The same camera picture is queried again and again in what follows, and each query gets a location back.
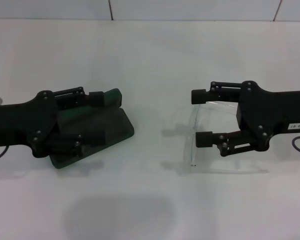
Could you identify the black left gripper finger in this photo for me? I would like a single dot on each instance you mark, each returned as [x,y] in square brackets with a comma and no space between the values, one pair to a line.
[95,137]
[96,98]

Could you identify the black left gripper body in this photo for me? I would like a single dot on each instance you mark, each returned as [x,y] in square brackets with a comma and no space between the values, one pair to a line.
[17,122]

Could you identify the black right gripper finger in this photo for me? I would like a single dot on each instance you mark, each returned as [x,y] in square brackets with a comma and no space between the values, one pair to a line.
[200,96]
[203,138]

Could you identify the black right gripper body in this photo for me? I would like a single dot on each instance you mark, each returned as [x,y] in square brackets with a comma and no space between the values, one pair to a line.
[277,112]

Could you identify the clear white glasses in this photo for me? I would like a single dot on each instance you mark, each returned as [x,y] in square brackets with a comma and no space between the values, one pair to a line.
[193,160]

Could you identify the green glasses case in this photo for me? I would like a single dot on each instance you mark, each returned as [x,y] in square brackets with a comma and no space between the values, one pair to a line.
[120,125]

